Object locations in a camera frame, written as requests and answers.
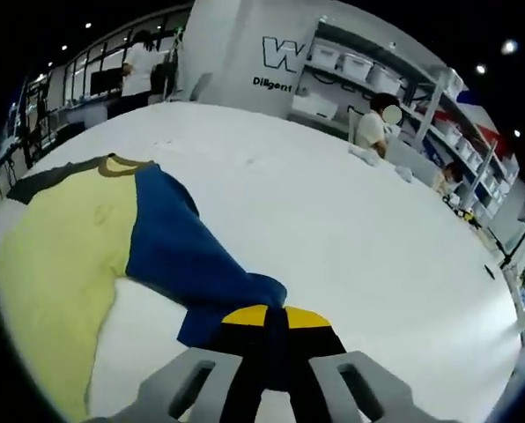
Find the small black object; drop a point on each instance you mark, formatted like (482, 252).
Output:
(490, 272)

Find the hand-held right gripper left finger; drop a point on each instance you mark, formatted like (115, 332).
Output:
(192, 388)

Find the black computer monitor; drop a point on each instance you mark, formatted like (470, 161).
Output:
(105, 81)

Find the yellow garment with blue sleeve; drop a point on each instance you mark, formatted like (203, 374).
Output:
(60, 247)

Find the yellow black tool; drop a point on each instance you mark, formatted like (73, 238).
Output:
(469, 217)

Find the black metal stand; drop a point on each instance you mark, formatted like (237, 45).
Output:
(509, 253)

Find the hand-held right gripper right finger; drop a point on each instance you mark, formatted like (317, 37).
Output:
(333, 388)

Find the grey laptop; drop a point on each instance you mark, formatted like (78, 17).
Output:
(410, 161)

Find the white cloth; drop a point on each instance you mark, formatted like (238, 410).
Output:
(404, 174)
(364, 155)

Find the grey metal shelf unit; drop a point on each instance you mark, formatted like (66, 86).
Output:
(421, 88)

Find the row of white storage boxes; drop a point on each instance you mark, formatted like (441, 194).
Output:
(359, 64)

